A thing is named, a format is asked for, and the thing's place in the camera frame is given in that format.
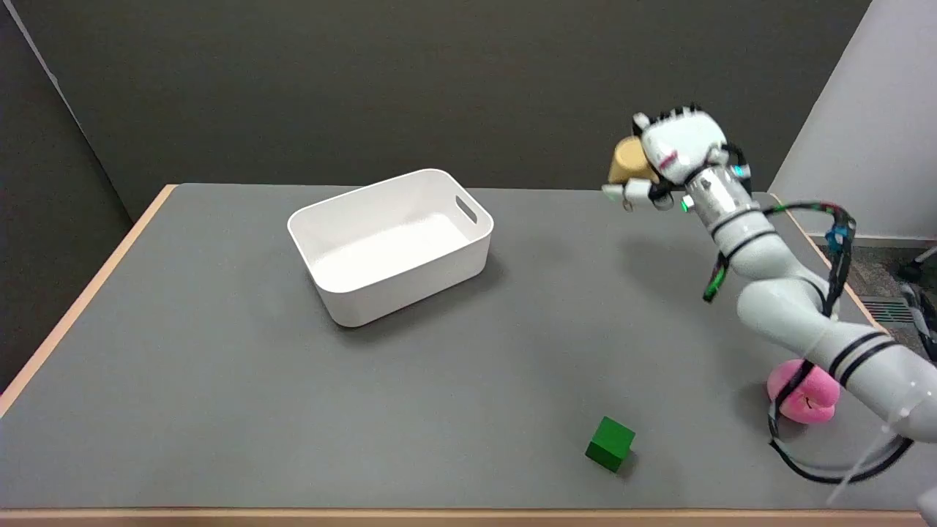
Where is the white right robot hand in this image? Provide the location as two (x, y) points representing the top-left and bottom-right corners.
(602, 105), (741, 212)

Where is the yellow cup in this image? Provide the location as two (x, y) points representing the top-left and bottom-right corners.
(608, 137), (657, 184)

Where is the white plastic storage box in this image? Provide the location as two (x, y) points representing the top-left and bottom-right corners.
(287, 168), (495, 328)

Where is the floor vent grille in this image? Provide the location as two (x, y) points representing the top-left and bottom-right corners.
(861, 297), (917, 325)

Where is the pink plush toy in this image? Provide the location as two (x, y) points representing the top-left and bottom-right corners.
(766, 358), (840, 425)

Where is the green cube block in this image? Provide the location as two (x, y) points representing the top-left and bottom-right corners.
(585, 416), (636, 473)

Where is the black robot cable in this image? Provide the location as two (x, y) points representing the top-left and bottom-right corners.
(703, 202), (915, 485)

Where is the black and white floor cable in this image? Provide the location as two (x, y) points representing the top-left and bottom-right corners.
(898, 246), (937, 354)

